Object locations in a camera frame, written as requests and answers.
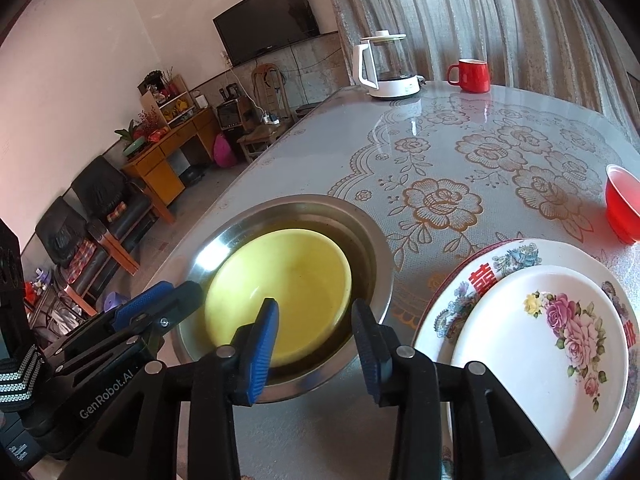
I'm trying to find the purple plastic object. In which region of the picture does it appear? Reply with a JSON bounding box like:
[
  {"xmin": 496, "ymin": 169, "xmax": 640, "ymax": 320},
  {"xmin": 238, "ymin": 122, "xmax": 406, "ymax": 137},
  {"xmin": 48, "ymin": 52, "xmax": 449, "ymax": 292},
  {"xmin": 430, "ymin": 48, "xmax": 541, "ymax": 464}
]
[{"xmin": 102, "ymin": 291, "xmax": 131, "ymax": 313}]

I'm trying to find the stainless steel bowl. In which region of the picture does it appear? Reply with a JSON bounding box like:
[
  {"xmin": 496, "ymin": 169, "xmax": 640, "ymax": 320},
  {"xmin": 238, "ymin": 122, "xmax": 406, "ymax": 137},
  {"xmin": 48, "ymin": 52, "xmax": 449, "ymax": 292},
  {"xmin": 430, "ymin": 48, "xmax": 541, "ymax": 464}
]
[{"xmin": 172, "ymin": 194, "xmax": 396, "ymax": 403}]

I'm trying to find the yellow bowl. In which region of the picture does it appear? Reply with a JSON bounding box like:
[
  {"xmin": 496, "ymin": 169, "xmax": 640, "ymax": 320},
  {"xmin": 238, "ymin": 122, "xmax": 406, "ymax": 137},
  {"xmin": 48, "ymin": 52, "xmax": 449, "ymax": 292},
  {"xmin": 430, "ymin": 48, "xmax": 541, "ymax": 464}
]
[{"xmin": 204, "ymin": 229, "xmax": 353, "ymax": 368}]

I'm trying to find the plaid seat cushion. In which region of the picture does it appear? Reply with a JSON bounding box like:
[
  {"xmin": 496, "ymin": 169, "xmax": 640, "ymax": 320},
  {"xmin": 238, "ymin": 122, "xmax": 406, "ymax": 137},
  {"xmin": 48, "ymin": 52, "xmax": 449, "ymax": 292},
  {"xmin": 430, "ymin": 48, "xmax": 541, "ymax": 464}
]
[{"xmin": 67, "ymin": 240, "xmax": 96, "ymax": 283}]

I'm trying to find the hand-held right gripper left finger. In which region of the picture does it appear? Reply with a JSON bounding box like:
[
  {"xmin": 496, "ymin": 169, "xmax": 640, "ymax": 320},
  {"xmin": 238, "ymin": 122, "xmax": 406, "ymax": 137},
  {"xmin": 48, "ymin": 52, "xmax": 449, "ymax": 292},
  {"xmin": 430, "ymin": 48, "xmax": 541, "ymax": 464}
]
[{"xmin": 57, "ymin": 297, "xmax": 281, "ymax": 480}]

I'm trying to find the white glass electric kettle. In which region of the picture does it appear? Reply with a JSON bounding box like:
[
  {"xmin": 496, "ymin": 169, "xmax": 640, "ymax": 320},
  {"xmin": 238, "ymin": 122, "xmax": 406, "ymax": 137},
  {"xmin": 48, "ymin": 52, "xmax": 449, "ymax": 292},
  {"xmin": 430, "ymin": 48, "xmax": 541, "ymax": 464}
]
[{"xmin": 352, "ymin": 30, "xmax": 422, "ymax": 100}]

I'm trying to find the red mug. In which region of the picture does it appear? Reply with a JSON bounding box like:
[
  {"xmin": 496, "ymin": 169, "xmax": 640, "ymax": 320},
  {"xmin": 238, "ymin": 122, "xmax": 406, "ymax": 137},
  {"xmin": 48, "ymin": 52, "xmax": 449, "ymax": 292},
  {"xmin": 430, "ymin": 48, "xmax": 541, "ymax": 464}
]
[{"xmin": 446, "ymin": 58, "xmax": 492, "ymax": 93}]

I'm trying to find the wooden desk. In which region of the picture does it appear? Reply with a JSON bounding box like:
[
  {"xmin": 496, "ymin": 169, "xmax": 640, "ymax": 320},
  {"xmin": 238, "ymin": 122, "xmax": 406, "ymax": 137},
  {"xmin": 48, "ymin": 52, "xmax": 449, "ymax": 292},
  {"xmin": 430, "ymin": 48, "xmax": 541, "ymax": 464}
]
[{"xmin": 121, "ymin": 107, "xmax": 218, "ymax": 225}]

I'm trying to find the red bowl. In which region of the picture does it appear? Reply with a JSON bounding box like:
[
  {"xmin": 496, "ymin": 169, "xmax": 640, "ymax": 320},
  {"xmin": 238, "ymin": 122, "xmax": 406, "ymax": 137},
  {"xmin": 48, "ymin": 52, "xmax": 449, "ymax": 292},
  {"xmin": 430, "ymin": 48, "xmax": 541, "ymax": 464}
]
[{"xmin": 605, "ymin": 163, "xmax": 640, "ymax": 246}]

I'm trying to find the grey curtain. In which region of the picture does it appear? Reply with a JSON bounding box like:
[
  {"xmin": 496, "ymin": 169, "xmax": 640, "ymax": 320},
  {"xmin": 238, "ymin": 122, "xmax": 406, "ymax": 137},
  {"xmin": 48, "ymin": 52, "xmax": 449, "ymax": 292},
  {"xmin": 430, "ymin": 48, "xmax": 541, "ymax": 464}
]
[{"xmin": 332, "ymin": 0, "xmax": 640, "ymax": 136}]

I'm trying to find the black flat screen television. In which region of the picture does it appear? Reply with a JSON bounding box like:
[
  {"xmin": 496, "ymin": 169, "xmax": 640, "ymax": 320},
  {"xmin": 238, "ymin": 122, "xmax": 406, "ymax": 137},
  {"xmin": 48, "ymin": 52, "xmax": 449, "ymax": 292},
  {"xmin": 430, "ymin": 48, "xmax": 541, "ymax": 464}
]
[{"xmin": 212, "ymin": 0, "xmax": 321, "ymax": 67}]

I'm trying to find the purple flower pink rim plate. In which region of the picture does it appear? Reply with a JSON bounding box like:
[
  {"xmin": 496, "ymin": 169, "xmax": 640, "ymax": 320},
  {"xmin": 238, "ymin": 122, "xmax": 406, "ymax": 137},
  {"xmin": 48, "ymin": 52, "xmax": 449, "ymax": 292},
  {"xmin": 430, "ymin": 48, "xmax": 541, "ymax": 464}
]
[{"xmin": 412, "ymin": 237, "xmax": 640, "ymax": 480}]

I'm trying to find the small old television set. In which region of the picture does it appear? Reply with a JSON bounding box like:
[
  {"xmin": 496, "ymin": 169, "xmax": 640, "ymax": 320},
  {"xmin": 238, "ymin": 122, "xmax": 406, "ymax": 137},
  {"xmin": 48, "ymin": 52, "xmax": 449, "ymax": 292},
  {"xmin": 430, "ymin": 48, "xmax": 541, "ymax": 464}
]
[{"xmin": 216, "ymin": 99, "xmax": 251, "ymax": 131}]

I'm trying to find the wooden chair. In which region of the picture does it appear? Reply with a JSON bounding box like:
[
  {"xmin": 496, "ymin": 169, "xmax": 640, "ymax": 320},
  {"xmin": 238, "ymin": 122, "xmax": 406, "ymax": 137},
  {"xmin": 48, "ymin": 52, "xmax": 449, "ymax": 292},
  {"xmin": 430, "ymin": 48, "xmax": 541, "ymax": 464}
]
[{"xmin": 236, "ymin": 63, "xmax": 293, "ymax": 163}]

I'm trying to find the pink bag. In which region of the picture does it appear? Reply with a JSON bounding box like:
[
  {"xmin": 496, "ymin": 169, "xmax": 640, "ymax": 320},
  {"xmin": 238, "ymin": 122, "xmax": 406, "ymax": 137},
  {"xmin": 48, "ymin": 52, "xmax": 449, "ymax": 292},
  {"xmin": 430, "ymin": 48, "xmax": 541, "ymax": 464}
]
[{"xmin": 213, "ymin": 132, "xmax": 237, "ymax": 168}]

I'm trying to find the black leather armchair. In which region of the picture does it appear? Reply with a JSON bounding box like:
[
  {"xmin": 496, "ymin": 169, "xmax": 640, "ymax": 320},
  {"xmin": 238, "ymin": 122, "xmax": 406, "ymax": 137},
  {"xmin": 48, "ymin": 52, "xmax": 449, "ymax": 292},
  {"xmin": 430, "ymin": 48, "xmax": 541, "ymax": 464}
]
[
  {"xmin": 35, "ymin": 196, "xmax": 108, "ymax": 318},
  {"xmin": 71, "ymin": 155, "xmax": 176, "ymax": 276}
]

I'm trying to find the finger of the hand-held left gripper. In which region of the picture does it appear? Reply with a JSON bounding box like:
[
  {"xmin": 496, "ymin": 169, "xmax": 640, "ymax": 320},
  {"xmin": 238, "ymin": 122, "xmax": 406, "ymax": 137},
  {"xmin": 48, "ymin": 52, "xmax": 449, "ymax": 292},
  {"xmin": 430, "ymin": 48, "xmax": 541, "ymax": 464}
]
[
  {"xmin": 142, "ymin": 280, "xmax": 205, "ymax": 336},
  {"xmin": 111, "ymin": 281, "xmax": 174, "ymax": 332}
]

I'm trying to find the wooden shelf with ornaments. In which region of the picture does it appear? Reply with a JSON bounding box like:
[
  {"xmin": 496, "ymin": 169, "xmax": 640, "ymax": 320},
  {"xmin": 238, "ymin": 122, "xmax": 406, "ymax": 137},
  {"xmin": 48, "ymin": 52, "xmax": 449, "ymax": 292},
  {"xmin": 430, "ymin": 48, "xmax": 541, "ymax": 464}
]
[{"xmin": 138, "ymin": 74, "xmax": 193, "ymax": 123}]

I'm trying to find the small pink rose plate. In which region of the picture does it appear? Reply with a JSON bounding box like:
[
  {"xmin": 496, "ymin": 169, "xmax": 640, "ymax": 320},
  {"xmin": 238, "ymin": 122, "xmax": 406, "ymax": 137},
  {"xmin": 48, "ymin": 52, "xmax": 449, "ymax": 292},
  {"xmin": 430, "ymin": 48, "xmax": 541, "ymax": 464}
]
[{"xmin": 450, "ymin": 265, "xmax": 630, "ymax": 480}]

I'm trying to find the floral lace tablecloth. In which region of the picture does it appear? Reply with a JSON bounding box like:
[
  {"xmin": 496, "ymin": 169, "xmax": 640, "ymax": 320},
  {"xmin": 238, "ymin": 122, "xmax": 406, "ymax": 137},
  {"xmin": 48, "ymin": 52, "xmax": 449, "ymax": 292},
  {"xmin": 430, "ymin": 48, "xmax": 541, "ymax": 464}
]
[{"xmin": 165, "ymin": 80, "xmax": 640, "ymax": 480}]

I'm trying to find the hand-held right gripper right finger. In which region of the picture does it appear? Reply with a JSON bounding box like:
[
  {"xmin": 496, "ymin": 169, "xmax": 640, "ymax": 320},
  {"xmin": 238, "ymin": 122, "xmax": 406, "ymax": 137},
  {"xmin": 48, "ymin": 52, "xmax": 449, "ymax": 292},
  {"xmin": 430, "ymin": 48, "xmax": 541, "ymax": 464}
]
[{"xmin": 350, "ymin": 297, "xmax": 571, "ymax": 480}]

